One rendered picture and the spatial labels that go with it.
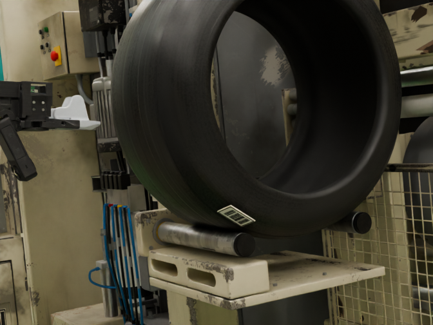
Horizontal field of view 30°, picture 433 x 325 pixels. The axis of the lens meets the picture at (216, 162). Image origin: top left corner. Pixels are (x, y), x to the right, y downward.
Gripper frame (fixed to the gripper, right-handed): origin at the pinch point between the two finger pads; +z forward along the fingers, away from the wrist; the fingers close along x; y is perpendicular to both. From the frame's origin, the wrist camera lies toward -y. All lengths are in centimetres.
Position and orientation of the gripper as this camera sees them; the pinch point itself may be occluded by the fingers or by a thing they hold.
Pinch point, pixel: (93, 127)
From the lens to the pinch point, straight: 146.2
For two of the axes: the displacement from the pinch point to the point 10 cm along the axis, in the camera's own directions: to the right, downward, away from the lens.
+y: 0.1, -10.0, 0.1
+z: 8.7, 0.1, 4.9
